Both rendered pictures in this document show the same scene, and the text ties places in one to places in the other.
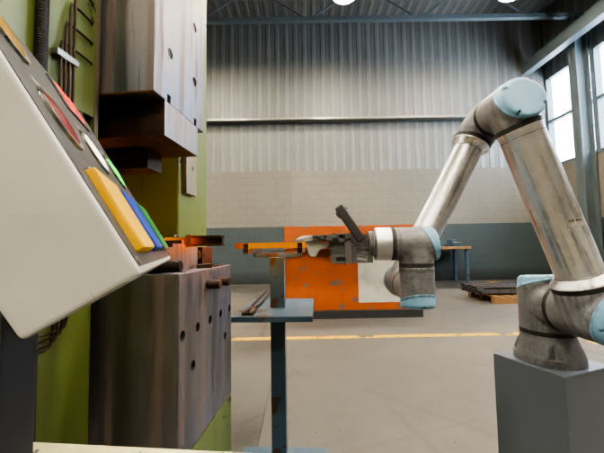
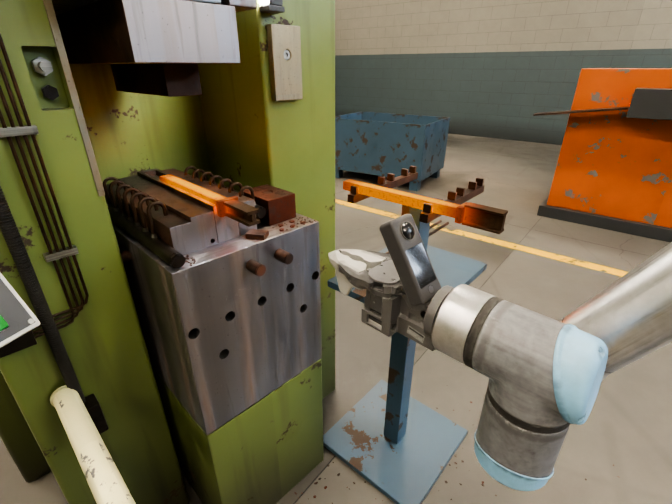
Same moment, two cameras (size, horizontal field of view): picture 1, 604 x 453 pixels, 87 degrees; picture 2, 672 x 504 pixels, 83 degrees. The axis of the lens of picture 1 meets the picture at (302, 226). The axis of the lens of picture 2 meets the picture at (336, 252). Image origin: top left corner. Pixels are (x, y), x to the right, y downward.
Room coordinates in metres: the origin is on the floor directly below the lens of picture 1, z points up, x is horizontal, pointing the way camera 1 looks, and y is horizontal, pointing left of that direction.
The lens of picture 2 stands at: (0.47, -0.33, 1.26)
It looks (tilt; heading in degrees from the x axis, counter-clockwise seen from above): 26 degrees down; 39
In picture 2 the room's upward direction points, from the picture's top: straight up
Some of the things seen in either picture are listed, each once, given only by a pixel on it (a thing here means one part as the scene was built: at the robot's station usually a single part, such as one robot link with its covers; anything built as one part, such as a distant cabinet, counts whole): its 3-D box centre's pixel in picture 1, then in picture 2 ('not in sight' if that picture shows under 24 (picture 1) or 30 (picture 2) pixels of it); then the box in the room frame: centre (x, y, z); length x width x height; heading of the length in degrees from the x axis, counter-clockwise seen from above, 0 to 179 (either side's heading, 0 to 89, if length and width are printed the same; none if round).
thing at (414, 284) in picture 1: (415, 285); (520, 425); (0.87, -0.31, 0.86); 0.12 x 0.09 x 0.12; 1
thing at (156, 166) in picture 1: (108, 163); (153, 78); (0.95, 0.59, 1.24); 0.30 x 0.07 x 0.06; 84
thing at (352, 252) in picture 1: (350, 246); (407, 301); (0.88, -0.13, 0.97); 0.12 x 0.08 x 0.09; 84
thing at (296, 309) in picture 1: (278, 308); (410, 274); (1.37, 0.11, 0.71); 0.40 x 0.30 x 0.02; 177
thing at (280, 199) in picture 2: (190, 256); (268, 204); (1.09, 0.38, 0.95); 0.12 x 0.09 x 0.07; 84
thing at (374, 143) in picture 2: not in sight; (387, 148); (4.58, 2.15, 0.36); 1.21 x 0.81 x 0.72; 96
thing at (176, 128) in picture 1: (115, 135); (141, 38); (0.92, 0.55, 1.32); 0.42 x 0.20 x 0.10; 84
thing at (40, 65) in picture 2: not in sight; (46, 78); (0.72, 0.51, 1.25); 0.03 x 0.03 x 0.07; 84
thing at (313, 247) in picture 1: (312, 246); (344, 276); (0.87, -0.03, 0.98); 0.09 x 0.03 x 0.06; 84
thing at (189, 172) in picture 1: (189, 173); (285, 64); (1.23, 0.44, 1.27); 0.09 x 0.02 x 0.17; 174
